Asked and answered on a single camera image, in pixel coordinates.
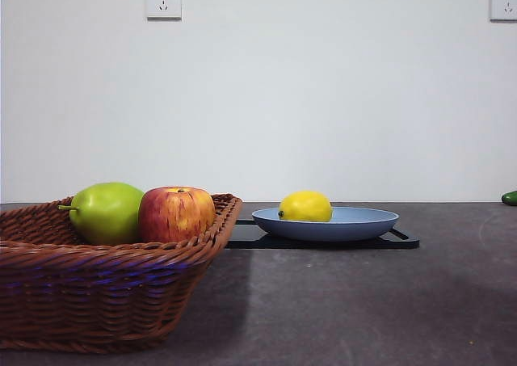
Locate yellow lemon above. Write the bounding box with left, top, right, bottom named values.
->
left=278, top=190, right=334, bottom=223

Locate blue round plate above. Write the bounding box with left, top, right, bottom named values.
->
left=251, top=206, right=401, bottom=243

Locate brown wicker basket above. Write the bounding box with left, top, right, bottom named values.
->
left=0, top=192, right=244, bottom=355

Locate black flat tray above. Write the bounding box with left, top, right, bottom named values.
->
left=225, top=219, right=420, bottom=250

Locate red apple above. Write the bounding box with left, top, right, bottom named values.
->
left=137, top=186, right=216, bottom=244

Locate green pear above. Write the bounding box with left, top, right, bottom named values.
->
left=57, top=182, right=145, bottom=246

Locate white wall socket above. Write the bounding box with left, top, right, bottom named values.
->
left=489, top=0, right=517, bottom=23
left=145, top=0, right=183, bottom=22

